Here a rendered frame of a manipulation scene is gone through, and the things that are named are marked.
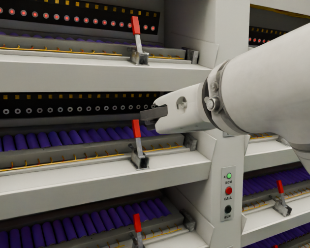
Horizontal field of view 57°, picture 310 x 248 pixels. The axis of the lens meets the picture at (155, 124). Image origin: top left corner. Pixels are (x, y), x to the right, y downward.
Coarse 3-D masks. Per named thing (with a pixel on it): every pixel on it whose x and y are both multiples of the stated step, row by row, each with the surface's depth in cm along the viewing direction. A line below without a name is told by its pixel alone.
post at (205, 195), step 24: (168, 0) 71; (192, 0) 63; (216, 0) 57; (240, 0) 60; (168, 24) 72; (192, 24) 64; (216, 24) 57; (240, 24) 60; (240, 48) 61; (216, 144) 61; (240, 144) 64; (216, 168) 61; (240, 168) 65; (192, 192) 67; (216, 192) 62; (240, 192) 66; (216, 216) 63; (240, 216) 67; (216, 240) 64; (240, 240) 68
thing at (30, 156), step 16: (80, 144) 54; (96, 144) 55; (112, 144) 56; (144, 144) 60; (160, 144) 62; (176, 144) 64; (0, 160) 47; (16, 160) 48; (32, 160) 49; (48, 160) 51; (80, 160) 52
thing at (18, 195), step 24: (0, 120) 56; (24, 120) 58; (48, 120) 60; (72, 120) 63; (96, 120) 65; (120, 120) 68; (192, 144) 63; (0, 168) 47; (72, 168) 50; (96, 168) 52; (120, 168) 53; (168, 168) 55; (192, 168) 58; (0, 192) 42; (24, 192) 43; (48, 192) 45; (72, 192) 47; (96, 192) 49; (120, 192) 52; (0, 216) 43
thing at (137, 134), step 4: (132, 120) 55; (136, 120) 55; (132, 124) 55; (136, 124) 55; (136, 128) 55; (136, 132) 54; (140, 132) 55; (136, 136) 54; (140, 136) 55; (136, 140) 54; (140, 140) 55; (136, 144) 54; (140, 144) 54; (140, 148) 54; (140, 152) 54
